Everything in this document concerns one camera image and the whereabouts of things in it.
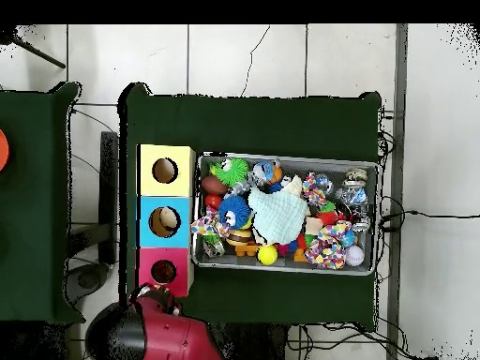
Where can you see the wooden box with three holes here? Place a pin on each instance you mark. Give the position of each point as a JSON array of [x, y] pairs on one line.
[[176, 157]]

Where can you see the yellow tennis ball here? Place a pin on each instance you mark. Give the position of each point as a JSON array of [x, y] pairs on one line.
[[267, 255]]

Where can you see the large blue fuzzy eyed ball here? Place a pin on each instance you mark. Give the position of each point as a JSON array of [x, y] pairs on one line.
[[234, 212]]

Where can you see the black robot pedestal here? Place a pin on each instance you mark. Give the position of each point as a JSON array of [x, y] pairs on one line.
[[255, 343]]

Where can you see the green spiky puffer ball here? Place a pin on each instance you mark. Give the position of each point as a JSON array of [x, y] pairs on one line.
[[230, 171]]

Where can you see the dark green table cloth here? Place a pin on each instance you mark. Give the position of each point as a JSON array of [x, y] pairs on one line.
[[30, 225], [262, 120]]

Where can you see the colourful dot print cloth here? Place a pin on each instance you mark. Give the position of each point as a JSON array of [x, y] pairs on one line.
[[328, 247], [210, 227]]

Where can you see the red ball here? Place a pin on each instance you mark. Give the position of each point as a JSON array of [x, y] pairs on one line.
[[213, 201]]

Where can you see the cream waffle cloth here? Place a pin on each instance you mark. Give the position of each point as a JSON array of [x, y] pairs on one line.
[[294, 185]]

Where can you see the light blue waffle cloth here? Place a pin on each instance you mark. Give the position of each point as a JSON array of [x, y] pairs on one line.
[[277, 217]]

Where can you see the grey round base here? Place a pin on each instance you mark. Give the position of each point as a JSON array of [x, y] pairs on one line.
[[88, 279]]

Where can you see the orange disc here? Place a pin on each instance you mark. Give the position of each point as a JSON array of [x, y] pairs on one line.
[[3, 150]]

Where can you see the brown toy football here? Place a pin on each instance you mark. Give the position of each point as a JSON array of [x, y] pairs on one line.
[[213, 184]]

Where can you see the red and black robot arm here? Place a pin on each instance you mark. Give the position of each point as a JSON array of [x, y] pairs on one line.
[[168, 337]]

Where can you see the toy hamburger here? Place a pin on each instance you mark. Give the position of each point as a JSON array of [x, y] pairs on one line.
[[240, 237]]

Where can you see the white baseball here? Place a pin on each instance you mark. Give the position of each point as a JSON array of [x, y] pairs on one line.
[[354, 255]]

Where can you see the black panel stand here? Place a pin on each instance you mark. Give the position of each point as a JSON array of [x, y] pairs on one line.
[[108, 187]]

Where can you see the black tripod leg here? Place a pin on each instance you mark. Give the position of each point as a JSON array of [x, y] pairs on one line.
[[39, 52]]

